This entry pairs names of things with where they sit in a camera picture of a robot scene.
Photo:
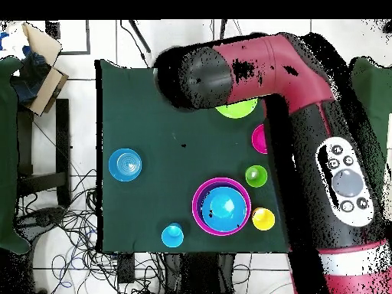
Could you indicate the purple bowl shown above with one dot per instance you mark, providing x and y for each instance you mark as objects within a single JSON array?
[{"x": 199, "y": 199}]

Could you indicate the large blue bowl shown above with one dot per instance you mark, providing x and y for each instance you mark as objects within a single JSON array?
[{"x": 223, "y": 208}]

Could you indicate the black chair frame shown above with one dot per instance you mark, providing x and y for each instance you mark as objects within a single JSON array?
[{"x": 62, "y": 137}]

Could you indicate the black floor box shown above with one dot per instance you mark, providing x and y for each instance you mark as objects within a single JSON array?
[{"x": 126, "y": 269}]

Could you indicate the grey pedestal foot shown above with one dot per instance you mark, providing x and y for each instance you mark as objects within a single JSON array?
[{"x": 43, "y": 216}]

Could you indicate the blue cup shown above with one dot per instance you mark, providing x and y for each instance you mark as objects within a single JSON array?
[{"x": 173, "y": 235}]

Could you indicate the dark green tablecloth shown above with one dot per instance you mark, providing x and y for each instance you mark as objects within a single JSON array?
[{"x": 137, "y": 122}]

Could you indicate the green cloth side table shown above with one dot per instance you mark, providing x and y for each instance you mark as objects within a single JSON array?
[
  {"x": 373, "y": 92},
  {"x": 7, "y": 153}
]

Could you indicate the small pink bowl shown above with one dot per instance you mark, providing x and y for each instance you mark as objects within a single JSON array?
[{"x": 259, "y": 139}]

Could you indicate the black square frame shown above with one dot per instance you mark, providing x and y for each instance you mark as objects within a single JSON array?
[{"x": 88, "y": 36}]

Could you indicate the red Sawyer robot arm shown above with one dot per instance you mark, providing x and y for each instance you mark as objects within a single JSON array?
[{"x": 275, "y": 70}]

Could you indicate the black tripod leg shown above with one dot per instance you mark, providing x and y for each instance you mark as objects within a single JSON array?
[
  {"x": 139, "y": 36},
  {"x": 223, "y": 29}
]

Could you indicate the cardboard box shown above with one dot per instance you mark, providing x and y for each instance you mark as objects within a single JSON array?
[{"x": 43, "y": 43}]

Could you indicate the large pink bowl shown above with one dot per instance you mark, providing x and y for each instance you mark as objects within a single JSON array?
[{"x": 194, "y": 205}]

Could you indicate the dark blue bag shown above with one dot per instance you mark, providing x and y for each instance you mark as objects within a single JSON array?
[{"x": 30, "y": 79}]

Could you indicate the small translucent blue bowl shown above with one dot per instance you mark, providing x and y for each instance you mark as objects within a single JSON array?
[{"x": 124, "y": 165}]

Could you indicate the green cup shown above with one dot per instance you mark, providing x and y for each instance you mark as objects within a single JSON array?
[{"x": 259, "y": 180}]

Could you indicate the yellow cup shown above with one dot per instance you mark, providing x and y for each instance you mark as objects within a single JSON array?
[{"x": 264, "y": 220}]

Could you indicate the green bowl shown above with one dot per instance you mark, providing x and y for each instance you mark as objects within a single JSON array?
[{"x": 237, "y": 111}]

